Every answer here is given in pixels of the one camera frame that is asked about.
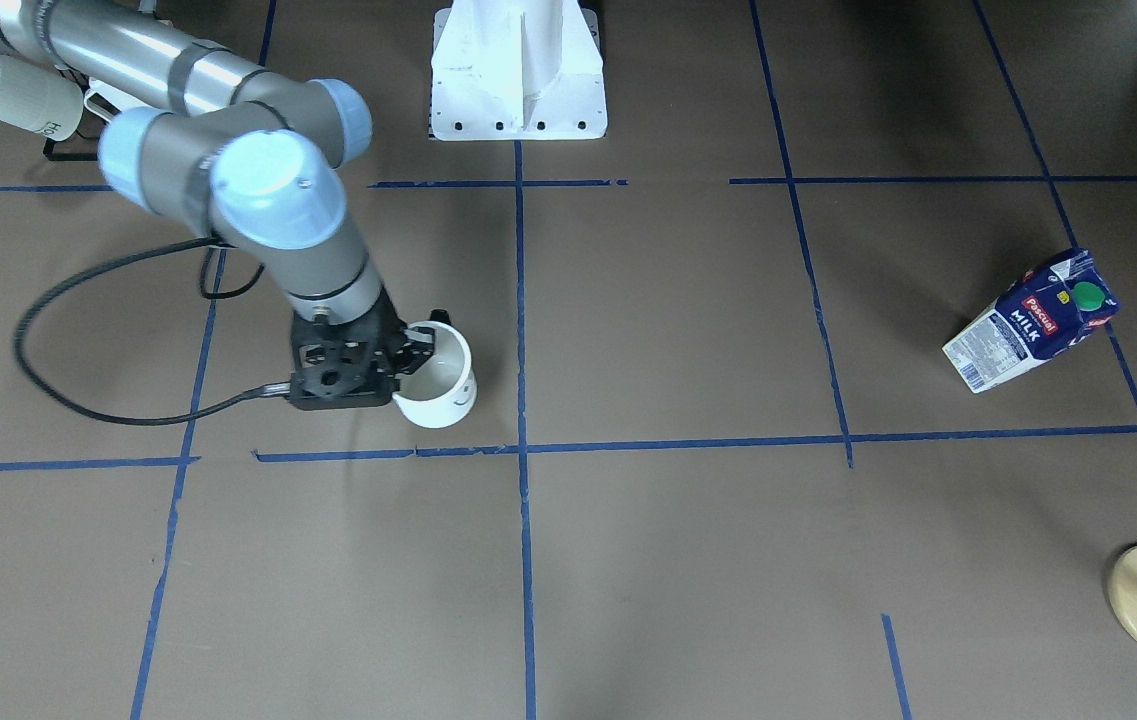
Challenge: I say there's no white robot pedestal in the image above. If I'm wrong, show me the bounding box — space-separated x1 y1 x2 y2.
428 1 609 142

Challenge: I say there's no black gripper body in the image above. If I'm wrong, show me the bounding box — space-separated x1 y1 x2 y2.
290 290 407 375

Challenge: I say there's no white ribbed mug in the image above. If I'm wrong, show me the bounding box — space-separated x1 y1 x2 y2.
0 56 84 142

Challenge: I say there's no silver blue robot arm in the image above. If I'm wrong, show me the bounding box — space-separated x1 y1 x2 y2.
0 1 435 400

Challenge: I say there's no black mug rack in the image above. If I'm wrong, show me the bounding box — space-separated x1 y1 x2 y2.
42 78 128 162

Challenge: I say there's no white cup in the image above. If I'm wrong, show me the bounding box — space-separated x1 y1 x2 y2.
391 320 478 429

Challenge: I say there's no blue white milk carton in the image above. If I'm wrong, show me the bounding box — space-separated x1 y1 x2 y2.
941 249 1121 395

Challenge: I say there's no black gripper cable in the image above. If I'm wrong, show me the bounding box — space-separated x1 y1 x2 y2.
14 235 293 427

